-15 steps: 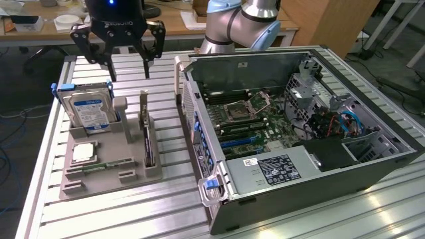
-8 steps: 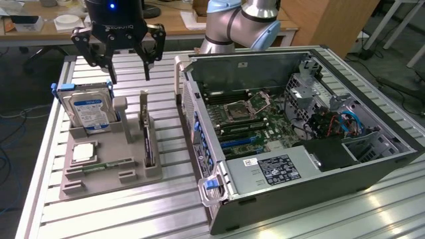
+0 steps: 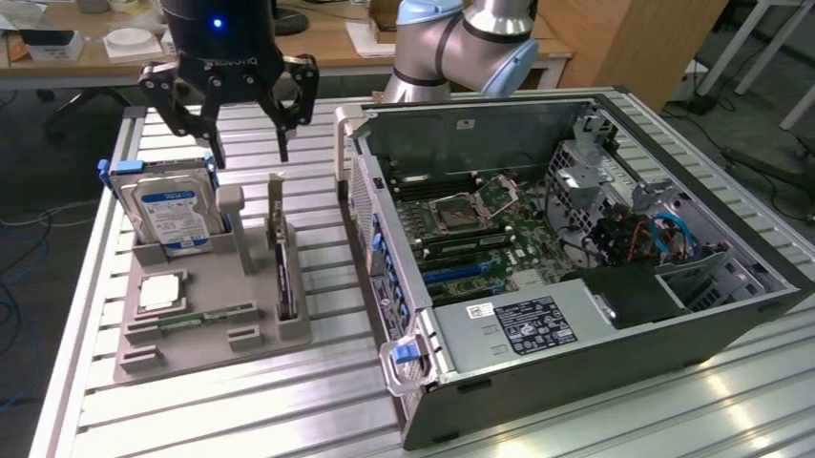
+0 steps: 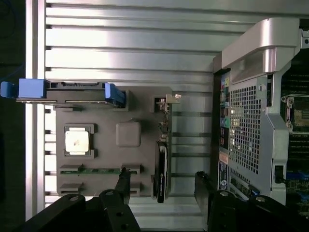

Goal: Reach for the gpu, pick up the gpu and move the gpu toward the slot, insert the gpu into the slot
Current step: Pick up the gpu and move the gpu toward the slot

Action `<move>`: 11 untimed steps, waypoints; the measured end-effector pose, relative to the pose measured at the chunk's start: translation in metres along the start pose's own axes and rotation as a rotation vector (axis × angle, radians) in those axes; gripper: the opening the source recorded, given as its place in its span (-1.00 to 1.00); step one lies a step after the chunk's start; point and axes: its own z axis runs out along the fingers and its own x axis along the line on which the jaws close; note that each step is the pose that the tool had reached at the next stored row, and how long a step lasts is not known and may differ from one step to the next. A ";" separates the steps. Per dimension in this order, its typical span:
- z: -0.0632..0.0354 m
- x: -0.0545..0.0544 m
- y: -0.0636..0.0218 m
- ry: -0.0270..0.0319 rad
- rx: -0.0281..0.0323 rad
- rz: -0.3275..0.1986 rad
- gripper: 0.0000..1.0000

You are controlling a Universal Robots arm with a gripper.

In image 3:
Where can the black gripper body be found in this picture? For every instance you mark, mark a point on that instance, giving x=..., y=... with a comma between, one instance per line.
x=219, y=47

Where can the white round holder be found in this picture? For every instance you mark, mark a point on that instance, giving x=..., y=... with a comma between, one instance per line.
x=131, y=45

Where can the silver CPU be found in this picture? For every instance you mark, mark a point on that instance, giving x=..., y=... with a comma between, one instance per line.
x=159, y=293

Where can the blue case latch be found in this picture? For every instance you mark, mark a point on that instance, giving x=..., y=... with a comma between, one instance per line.
x=403, y=355

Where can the black RAM stick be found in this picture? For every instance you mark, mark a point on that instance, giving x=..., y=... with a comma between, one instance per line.
x=465, y=243

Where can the blue expansion slot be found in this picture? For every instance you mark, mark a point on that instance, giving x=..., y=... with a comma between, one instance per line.
x=453, y=272

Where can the wooden cabinet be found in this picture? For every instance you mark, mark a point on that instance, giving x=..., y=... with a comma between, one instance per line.
x=637, y=47

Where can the wooden desk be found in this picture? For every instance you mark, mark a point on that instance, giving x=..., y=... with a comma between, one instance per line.
x=65, y=69

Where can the brown cardboard box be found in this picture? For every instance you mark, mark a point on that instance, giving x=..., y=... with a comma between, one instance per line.
x=385, y=21

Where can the metal drive cage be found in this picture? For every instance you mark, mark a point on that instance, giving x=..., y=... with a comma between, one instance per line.
x=713, y=281

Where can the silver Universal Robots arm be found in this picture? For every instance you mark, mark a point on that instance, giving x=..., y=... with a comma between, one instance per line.
x=439, y=43

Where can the metal socket cover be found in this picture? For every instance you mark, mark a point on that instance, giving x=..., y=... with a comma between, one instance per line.
x=497, y=191

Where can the grey parts rack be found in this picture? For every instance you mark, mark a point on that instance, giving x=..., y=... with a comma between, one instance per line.
x=255, y=343

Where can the black chair base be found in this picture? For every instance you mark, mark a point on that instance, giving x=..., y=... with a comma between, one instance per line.
x=61, y=112

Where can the black lamp base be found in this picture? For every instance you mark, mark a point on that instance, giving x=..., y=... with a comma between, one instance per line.
x=297, y=24

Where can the CPU socket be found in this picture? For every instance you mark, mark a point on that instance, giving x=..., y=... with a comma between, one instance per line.
x=458, y=212

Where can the grey power supply unit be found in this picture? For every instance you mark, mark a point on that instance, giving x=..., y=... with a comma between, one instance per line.
x=478, y=334

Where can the hard disk in blue caddy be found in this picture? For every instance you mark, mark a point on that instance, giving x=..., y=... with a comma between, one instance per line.
x=169, y=210

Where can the green motherboard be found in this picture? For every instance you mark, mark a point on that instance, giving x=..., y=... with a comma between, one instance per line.
x=529, y=238

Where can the metal disk bay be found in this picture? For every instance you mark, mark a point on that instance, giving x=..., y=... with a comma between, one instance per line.
x=586, y=181

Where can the white paper stack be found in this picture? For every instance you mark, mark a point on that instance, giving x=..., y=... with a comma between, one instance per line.
x=366, y=45

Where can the white table frame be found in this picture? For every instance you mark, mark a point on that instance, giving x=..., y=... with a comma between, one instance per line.
x=767, y=47

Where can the grey cup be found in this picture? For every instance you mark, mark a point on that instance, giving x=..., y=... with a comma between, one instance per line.
x=94, y=6

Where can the open black PC case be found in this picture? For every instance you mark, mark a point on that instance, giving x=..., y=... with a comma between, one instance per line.
x=573, y=362

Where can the small white labelled box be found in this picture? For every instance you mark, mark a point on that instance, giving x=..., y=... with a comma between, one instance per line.
x=166, y=45

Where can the white box with dark lid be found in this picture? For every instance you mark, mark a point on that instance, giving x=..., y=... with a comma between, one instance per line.
x=54, y=45

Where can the graphics card with metal bracket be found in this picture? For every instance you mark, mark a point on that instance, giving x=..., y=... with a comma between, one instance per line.
x=287, y=281

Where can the green RAM stick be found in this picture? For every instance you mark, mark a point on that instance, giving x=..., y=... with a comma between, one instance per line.
x=191, y=319

